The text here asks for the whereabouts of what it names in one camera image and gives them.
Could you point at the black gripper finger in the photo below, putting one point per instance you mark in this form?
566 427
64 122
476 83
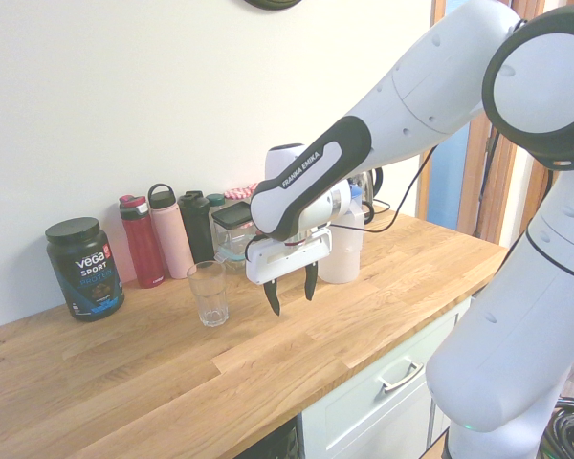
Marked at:
272 296
310 282

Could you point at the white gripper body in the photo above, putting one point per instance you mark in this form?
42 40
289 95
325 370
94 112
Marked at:
287 260

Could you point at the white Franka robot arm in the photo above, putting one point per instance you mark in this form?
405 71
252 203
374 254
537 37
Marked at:
411 95

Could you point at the pink water bottle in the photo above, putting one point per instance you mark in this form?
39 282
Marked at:
172 239

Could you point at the red water bottle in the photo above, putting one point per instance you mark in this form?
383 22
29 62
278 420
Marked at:
143 248

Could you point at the clear glass tumbler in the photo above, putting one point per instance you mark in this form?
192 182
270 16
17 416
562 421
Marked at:
210 296

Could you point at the clear canister with black lid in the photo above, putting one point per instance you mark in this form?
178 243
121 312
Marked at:
232 215

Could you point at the jar with red checkered lid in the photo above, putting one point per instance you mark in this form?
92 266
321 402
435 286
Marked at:
236 192

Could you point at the bottle with green lid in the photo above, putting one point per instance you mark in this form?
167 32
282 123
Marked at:
215 201

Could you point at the black shaker bottle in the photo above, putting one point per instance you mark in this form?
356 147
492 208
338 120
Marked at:
196 229

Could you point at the steel electric kettle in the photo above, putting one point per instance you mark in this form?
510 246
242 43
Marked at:
367 189

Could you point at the white cabinet drawer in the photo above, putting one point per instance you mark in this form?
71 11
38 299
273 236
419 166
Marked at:
344 411

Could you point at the dishwasher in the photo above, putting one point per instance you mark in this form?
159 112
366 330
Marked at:
282 444

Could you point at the black Vega protein tub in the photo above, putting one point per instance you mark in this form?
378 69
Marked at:
88 272

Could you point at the wooden door frame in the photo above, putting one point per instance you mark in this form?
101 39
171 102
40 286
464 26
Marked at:
476 191

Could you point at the black round wall clock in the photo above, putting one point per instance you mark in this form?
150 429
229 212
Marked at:
272 4

